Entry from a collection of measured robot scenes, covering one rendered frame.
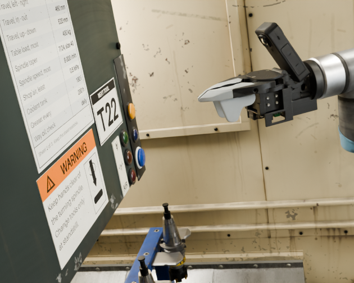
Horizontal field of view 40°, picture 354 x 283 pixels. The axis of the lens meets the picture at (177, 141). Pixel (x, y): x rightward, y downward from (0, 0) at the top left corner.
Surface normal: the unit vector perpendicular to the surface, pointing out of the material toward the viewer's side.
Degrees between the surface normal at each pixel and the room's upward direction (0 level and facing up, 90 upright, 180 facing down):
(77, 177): 90
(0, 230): 90
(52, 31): 90
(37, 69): 90
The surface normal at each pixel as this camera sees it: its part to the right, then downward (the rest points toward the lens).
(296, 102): 0.32, 0.27
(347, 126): -0.87, 0.29
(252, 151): -0.19, 0.36
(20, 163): 0.97, -0.08
